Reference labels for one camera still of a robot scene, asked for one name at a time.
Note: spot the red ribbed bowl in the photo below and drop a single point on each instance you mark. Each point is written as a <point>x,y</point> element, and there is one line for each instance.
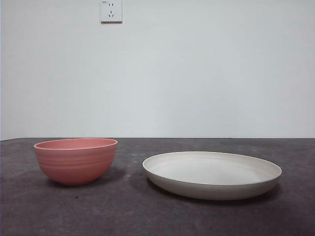
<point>73,167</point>

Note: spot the white round plate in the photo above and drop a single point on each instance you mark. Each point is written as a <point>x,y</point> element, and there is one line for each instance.
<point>211,182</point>

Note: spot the white wall socket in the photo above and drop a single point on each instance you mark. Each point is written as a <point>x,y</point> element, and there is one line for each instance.
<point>111,12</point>

